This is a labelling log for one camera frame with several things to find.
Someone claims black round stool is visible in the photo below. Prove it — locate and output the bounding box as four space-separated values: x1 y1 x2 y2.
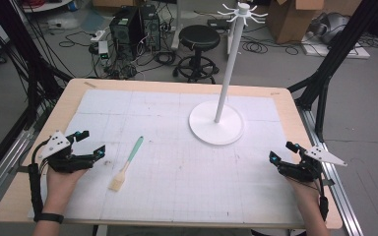
172 25 221 85

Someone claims white flat board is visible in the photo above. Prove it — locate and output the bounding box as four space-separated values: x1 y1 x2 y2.
300 32 372 61

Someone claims person's right hand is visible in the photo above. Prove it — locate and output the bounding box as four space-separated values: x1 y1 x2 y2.
285 176 323 215

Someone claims white power strip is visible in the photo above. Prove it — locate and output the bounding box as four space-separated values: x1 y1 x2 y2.
90 29 107 43

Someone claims person's left hand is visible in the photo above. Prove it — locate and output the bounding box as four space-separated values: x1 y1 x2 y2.
44 165 89 215

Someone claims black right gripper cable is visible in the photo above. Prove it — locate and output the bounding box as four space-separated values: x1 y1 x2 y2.
288 170 330 222

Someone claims black computer tower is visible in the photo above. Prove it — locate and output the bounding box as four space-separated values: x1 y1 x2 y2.
139 5 161 52
108 7 142 61

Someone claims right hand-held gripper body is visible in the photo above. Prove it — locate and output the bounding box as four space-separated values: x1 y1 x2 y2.
277 145 348 183

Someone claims white hook stand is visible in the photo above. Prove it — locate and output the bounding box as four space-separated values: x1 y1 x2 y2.
188 1 269 147

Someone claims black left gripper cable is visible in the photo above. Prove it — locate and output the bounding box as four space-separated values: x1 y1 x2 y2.
28 141 51 220

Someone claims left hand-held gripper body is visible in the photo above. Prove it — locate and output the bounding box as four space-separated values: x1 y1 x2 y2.
37 130 95 174

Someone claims black metal frame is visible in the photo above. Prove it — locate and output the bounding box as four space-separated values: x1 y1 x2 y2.
286 0 378 144
0 0 74 188

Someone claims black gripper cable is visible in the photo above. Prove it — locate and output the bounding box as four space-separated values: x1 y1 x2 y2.
28 141 51 220
288 170 330 222

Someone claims black wristband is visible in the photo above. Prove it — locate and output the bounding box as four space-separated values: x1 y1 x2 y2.
33 212 65 225

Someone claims white grid mat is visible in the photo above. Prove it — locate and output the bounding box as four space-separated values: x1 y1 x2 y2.
28 88 306 226

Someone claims green handled pastry brush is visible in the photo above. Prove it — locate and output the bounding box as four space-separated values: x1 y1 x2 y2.
108 136 145 193

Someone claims cardboard box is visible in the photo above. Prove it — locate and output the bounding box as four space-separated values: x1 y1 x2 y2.
266 0 326 45

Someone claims aluminium rail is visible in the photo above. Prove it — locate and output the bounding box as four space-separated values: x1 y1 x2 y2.
297 106 365 236
0 107 47 214

